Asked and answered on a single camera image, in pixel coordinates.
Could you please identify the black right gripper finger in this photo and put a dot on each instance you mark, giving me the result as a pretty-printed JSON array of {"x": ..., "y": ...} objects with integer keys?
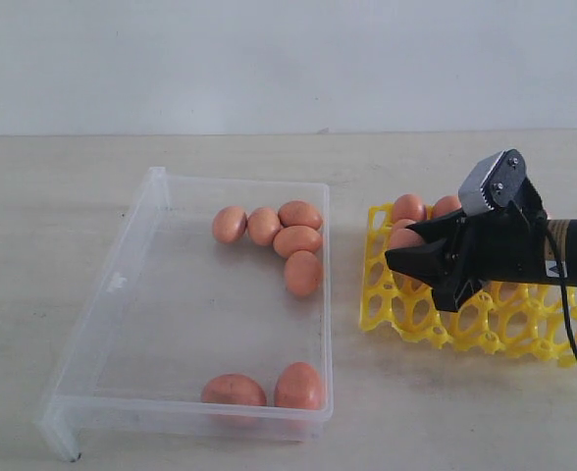
[
  {"x": 425, "y": 263},
  {"x": 449, "y": 228}
]

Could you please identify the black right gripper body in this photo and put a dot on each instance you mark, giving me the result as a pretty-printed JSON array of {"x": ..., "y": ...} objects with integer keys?
[{"x": 506, "y": 245}]

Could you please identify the brown egg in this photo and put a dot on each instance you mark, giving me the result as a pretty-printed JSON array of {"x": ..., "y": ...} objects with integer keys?
[
  {"x": 445, "y": 205},
  {"x": 405, "y": 238},
  {"x": 409, "y": 206},
  {"x": 299, "y": 386},
  {"x": 295, "y": 238},
  {"x": 303, "y": 273},
  {"x": 402, "y": 224},
  {"x": 234, "y": 389},
  {"x": 300, "y": 213},
  {"x": 263, "y": 224}
]

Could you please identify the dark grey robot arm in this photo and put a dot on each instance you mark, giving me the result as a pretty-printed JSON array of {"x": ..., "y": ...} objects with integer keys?
[{"x": 560, "y": 242}]

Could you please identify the yellow plastic egg tray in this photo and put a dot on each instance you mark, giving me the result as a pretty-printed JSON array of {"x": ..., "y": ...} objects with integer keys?
[{"x": 506, "y": 319}]

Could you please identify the clear plastic container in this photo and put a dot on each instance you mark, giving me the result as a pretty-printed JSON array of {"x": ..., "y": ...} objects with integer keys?
[{"x": 173, "y": 309}]

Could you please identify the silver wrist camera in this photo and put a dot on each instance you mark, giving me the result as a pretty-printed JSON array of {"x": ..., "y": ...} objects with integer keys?
[{"x": 492, "y": 183}]

